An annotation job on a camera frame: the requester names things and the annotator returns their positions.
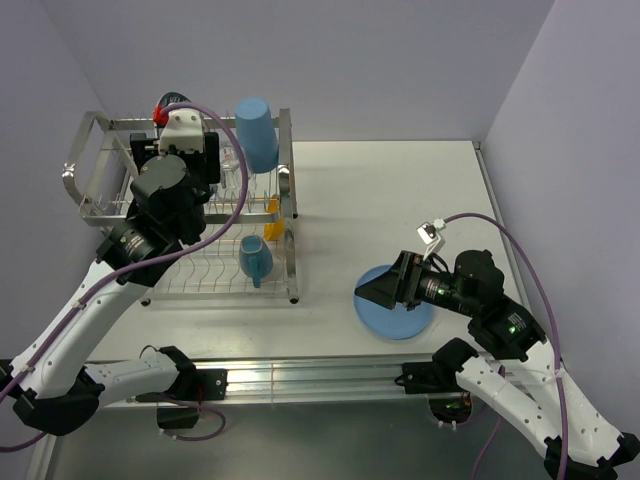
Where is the white plate green rim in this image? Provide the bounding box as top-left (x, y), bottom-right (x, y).
top-left (157, 91), bottom-right (190, 108)

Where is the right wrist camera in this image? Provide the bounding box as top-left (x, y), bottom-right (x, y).
top-left (416, 218), bottom-right (446, 260)

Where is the stainless steel dish rack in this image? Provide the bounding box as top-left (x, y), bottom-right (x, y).
top-left (62, 109), bottom-right (300, 304)

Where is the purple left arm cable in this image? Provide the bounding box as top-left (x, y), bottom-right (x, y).
top-left (0, 101), bottom-right (250, 451)

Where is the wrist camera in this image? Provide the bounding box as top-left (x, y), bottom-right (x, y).
top-left (153, 105), bottom-right (205, 155)
top-left (416, 218), bottom-right (446, 260)

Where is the clear drinking glass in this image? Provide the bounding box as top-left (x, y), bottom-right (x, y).
top-left (219, 141), bottom-right (242, 190)

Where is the blue mug white inside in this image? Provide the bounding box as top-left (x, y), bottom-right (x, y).
top-left (239, 235), bottom-right (273, 289)

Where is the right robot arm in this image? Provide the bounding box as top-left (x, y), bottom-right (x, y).
top-left (354, 250), bottom-right (639, 479)

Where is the yellow bowl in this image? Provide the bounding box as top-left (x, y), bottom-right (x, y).
top-left (263, 192), bottom-right (286, 243)

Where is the tall blue plastic cup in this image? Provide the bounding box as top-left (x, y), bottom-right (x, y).
top-left (235, 97), bottom-right (279, 174)

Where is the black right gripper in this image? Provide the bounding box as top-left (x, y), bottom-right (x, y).
top-left (353, 247), bottom-right (475, 314)

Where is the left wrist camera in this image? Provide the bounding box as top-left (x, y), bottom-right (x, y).
top-left (153, 105), bottom-right (205, 155)

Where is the aluminium mounting rail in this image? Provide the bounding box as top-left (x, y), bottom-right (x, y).
top-left (47, 349), bottom-right (526, 412)

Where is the blue plate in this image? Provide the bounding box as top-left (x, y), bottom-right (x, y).
top-left (353, 296), bottom-right (434, 340)

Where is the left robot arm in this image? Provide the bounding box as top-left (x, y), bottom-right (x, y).
top-left (1, 132), bottom-right (220, 436)

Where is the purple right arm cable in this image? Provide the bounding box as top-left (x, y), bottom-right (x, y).
top-left (442, 212), bottom-right (571, 480)

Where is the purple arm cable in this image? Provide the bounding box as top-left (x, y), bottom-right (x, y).
top-left (0, 101), bottom-right (250, 451)
top-left (442, 212), bottom-right (571, 480)

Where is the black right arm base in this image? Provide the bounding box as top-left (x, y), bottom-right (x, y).
top-left (394, 361), bottom-right (473, 427)

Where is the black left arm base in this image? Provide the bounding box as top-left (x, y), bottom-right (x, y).
top-left (134, 369), bottom-right (227, 441)

